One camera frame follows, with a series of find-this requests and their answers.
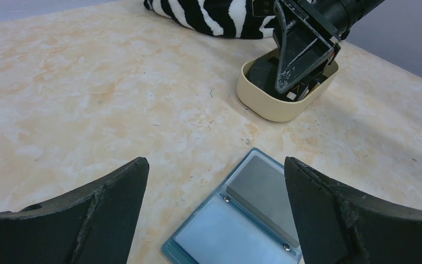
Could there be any black credit card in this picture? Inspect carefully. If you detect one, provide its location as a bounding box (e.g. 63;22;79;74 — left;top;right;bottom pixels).
226;156;299;248

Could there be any blue leather card holder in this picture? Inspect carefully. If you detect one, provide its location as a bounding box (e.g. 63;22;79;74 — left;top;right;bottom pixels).
162;148;302;263

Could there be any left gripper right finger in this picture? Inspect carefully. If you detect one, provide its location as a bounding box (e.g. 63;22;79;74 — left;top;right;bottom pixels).
284;157;422;263

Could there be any zebra striped cloth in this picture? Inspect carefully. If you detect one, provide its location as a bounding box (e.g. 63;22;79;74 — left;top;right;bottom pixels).
143;0;279;40

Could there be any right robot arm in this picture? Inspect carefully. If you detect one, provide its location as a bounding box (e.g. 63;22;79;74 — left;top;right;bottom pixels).
273;0;382;94

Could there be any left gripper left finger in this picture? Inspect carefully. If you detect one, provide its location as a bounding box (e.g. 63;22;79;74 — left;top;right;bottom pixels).
0;157;149;263

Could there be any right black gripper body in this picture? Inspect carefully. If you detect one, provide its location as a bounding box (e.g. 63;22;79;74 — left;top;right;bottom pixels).
280;1;340;69

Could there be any stack of cards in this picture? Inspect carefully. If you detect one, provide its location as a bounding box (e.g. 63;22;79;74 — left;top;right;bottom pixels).
246;57;327;102

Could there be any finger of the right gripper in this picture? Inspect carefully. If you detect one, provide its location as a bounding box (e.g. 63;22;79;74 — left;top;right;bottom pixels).
274;1;335;94

